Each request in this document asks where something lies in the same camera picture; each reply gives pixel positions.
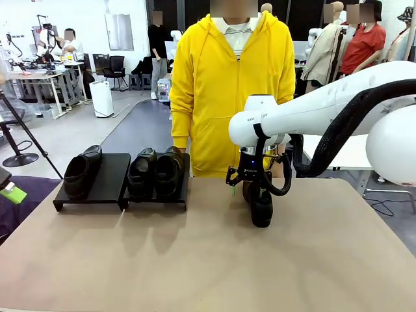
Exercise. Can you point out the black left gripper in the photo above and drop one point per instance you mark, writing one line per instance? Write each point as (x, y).
(4, 178)

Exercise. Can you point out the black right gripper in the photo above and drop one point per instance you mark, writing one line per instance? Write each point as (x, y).
(252, 169)

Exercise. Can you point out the matte black loafer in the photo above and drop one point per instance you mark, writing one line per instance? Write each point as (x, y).
(79, 175)
(261, 214)

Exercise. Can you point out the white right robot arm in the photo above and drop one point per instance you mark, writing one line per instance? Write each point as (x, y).
(325, 107)

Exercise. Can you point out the person's right forearm yellow sleeve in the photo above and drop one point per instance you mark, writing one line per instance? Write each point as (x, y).
(180, 130)

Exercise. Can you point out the black metal shoe stand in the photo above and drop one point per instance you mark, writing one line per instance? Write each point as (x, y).
(110, 182)
(185, 182)

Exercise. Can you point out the black light stand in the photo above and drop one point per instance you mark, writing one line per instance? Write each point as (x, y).
(336, 52)

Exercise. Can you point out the person's right hand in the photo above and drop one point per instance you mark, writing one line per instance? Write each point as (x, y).
(180, 150)

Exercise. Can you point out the black stool round base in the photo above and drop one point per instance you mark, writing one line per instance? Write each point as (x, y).
(19, 160)

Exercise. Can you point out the black tripod leg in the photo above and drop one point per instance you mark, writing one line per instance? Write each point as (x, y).
(48, 161)

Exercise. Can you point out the clear plastic storage box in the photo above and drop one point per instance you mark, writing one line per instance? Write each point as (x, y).
(45, 112)

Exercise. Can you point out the white table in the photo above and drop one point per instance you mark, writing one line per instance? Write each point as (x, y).
(351, 156)

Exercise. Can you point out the person in yellow hoodie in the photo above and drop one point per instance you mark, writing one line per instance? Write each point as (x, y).
(208, 81)

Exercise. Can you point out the grey workbench table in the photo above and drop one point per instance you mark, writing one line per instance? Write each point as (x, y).
(32, 76)

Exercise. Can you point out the computer case with lights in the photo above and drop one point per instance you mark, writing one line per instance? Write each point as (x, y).
(163, 89)

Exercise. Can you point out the white air purifier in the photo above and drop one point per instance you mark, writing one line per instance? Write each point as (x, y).
(101, 97)

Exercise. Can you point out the grey plastic stool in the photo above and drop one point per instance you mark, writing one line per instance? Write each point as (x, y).
(146, 81)
(134, 81)

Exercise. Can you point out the black white robot rig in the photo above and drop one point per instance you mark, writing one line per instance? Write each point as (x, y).
(13, 48)
(48, 35)

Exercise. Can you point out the mannequin in beige jacket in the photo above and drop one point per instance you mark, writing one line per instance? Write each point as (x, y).
(321, 48)

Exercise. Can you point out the black monitor panel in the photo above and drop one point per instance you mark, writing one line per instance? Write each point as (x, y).
(100, 63)

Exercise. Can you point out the black bag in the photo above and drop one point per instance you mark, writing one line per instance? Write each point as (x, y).
(143, 66)

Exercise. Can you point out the seated person white shirt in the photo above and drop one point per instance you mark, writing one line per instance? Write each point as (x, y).
(73, 45)

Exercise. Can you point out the black office chair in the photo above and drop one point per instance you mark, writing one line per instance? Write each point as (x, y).
(116, 65)

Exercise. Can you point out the white humanoid robot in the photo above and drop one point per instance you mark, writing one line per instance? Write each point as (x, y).
(176, 35)

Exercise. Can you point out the standing person black top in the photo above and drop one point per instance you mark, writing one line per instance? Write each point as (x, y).
(157, 42)

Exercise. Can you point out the mannequin in red shirt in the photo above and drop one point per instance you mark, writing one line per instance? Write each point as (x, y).
(360, 48)

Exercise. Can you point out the mannequin with patterned hat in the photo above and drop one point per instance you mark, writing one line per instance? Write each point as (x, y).
(398, 45)

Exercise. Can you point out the silver wall panel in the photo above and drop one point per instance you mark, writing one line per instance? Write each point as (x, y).
(119, 32)

